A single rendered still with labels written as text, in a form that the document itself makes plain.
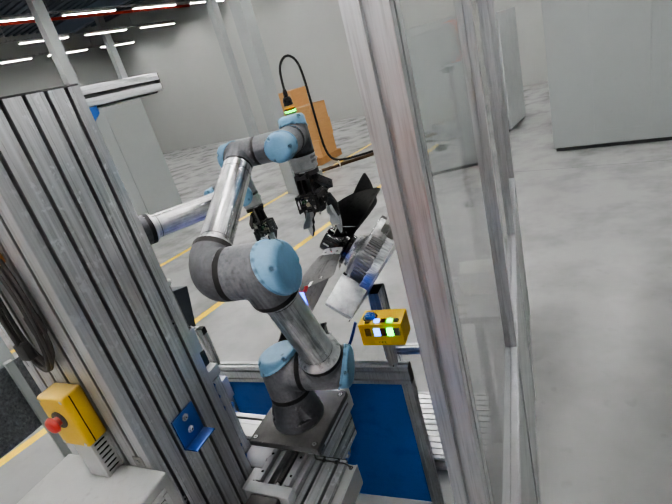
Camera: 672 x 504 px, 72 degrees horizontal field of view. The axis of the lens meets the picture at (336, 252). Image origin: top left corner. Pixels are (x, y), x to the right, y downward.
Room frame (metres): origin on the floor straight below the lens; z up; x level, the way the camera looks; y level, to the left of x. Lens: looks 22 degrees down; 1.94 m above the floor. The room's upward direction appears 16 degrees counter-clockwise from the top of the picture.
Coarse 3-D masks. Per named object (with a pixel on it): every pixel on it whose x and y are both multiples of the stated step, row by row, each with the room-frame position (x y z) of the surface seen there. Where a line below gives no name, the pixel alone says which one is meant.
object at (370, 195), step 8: (360, 192) 1.80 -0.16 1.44; (368, 192) 1.83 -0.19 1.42; (376, 192) 1.85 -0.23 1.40; (344, 200) 1.77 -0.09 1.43; (352, 200) 1.81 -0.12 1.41; (360, 200) 1.84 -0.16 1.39; (368, 200) 1.86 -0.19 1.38; (344, 208) 1.82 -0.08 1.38; (352, 208) 1.85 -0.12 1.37; (360, 208) 1.87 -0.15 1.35; (368, 208) 1.89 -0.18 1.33; (344, 216) 1.87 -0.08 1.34; (352, 216) 1.89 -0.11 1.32; (360, 216) 1.90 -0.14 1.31; (344, 224) 1.91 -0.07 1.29; (352, 224) 1.92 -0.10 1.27
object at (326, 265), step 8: (320, 256) 1.87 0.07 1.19; (328, 256) 1.85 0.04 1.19; (336, 256) 1.83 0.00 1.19; (312, 264) 1.85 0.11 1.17; (320, 264) 1.80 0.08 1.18; (328, 264) 1.78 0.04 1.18; (336, 264) 1.75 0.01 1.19; (312, 272) 1.77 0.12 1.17; (320, 272) 1.73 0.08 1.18; (328, 272) 1.70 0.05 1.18; (304, 280) 1.75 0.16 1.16; (312, 280) 1.70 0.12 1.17; (320, 280) 1.66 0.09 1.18
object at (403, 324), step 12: (384, 312) 1.47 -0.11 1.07; (396, 312) 1.45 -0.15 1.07; (360, 324) 1.44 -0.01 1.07; (372, 324) 1.41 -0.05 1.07; (384, 324) 1.39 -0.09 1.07; (396, 324) 1.37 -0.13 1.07; (408, 324) 1.44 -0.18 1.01; (372, 336) 1.42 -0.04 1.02; (384, 336) 1.40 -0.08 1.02; (396, 336) 1.38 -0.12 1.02
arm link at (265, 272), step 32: (224, 256) 0.89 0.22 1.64; (256, 256) 0.85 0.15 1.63; (288, 256) 0.89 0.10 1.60; (224, 288) 0.86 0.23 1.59; (256, 288) 0.84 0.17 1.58; (288, 288) 0.84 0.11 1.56; (288, 320) 0.91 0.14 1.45; (320, 352) 0.97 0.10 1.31; (352, 352) 1.06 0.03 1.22; (320, 384) 1.00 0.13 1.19
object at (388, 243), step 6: (390, 240) 1.91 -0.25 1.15; (384, 246) 1.85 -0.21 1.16; (390, 246) 1.86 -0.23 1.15; (378, 252) 1.83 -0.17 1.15; (384, 252) 1.83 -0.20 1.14; (378, 258) 1.81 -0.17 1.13; (384, 258) 1.81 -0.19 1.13; (372, 264) 1.80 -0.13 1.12; (378, 264) 1.80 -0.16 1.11; (372, 270) 1.79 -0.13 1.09; (378, 270) 1.79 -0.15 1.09; (366, 276) 1.80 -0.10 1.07; (372, 276) 1.79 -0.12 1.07; (366, 282) 1.80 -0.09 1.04; (366, 288) 1.82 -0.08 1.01
